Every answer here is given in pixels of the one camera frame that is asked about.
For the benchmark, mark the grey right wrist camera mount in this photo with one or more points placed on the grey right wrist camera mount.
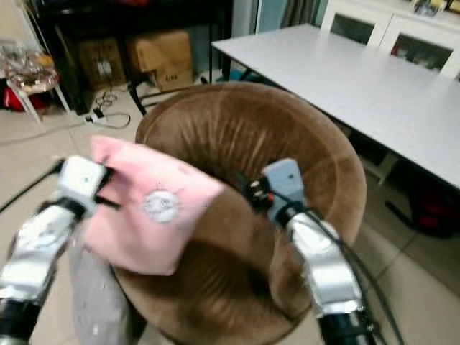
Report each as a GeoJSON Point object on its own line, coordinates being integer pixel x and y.
{"type": "Point", "coordinates": [284, 180]}

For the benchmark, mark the pink pillow with round print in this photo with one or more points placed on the pink pillow with round print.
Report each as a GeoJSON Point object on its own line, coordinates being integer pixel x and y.
{"type": "Point", "coordinates": [136, 241]}

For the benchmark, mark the large plain cardboard box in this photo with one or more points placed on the large plain cardboard box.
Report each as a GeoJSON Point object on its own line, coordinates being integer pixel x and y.
{"type": "Point", "coordinates": [162, 57]}

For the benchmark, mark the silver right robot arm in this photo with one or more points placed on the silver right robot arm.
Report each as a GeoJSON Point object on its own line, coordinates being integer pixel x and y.
{"type": "Point", "coordinates": [327, 266]}

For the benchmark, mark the white stool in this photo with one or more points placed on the white stool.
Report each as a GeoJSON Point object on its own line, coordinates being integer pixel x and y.
{"type": "Point", "coordinates": [36, 83]}

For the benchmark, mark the white rectangular table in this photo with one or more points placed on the white rectangular table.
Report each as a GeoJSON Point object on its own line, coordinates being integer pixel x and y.
{"type": "Point", "coordinates": [352, 86]}

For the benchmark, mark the brown round velvet sofa chair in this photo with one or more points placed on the brown round velvet sofa chair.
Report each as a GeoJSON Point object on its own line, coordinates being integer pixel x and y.
{"type": "Point", "coordinates": [244, 129]}

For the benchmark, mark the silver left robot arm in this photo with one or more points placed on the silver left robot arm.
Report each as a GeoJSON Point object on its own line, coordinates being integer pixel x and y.
{"type": "Point", "coordinates": [36, 251]}

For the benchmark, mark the white cabinet with glass doors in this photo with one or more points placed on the white cabinet with glass doors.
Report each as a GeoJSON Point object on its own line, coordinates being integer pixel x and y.
{"type": "Point", "coordinates": [388, 21]}

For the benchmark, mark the dark red bag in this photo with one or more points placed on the dark red bag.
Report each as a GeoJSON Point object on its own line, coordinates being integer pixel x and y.
{"type": "Point", "coordinates": [435, 214]}

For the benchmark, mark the clear plastic bag of items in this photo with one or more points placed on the clear plastic bag of items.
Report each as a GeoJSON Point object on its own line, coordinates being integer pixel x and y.
{"type": "Point", "coordinates": [25, 61]}

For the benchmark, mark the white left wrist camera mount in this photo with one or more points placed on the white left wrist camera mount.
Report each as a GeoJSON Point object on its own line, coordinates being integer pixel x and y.
{"type": "Point", "coordinates": [83, 180]}

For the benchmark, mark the grey curtain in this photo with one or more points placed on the grey curtain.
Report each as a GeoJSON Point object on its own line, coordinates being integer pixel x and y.
{"type": "Point", "coordinates": [300, 11]}

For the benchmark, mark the black metal frame desk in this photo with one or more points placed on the black metal frame desk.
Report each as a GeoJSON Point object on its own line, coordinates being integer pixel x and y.
{"type": "Point", "coordinates": [136, 18]}

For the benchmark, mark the cardboard box with black print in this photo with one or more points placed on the cardboard box with black print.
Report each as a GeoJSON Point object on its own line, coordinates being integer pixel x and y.
{"type": "Point", "coordinates": [100, 65]}

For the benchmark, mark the white power strip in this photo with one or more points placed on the white power strip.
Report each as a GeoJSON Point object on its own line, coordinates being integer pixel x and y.
{"type": "Point", "coordinates": [95, 118]}

